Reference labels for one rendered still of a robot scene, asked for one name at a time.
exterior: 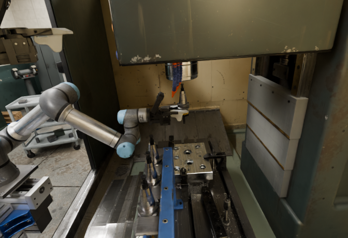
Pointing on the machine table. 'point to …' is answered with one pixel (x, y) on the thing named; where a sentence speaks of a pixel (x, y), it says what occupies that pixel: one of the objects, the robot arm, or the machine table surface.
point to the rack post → (176, 195)
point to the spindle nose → (191, 68)
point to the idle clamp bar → (213, 213)
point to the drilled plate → (192, 174)
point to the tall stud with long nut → (226, 209)
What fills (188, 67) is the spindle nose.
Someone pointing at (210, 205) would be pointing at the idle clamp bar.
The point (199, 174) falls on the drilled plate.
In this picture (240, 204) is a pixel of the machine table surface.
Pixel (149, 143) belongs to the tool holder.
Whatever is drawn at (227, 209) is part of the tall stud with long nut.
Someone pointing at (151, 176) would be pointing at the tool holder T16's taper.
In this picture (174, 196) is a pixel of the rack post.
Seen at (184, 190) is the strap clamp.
